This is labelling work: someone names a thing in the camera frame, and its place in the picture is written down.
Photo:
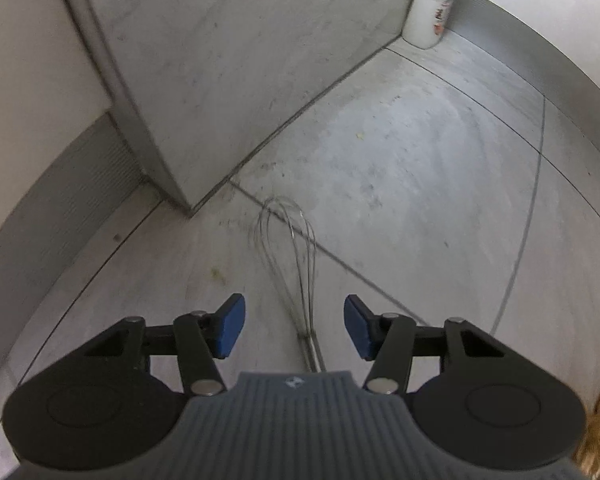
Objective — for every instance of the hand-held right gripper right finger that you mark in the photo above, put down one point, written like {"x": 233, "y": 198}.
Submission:
{"x": 357, "y": 325}

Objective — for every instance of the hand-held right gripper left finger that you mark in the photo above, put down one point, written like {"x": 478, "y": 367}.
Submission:
{"x": 230, "y": 322}

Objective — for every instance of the white plastic bottle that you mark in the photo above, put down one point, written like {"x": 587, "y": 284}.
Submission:
{"x": 427, "y": 10}

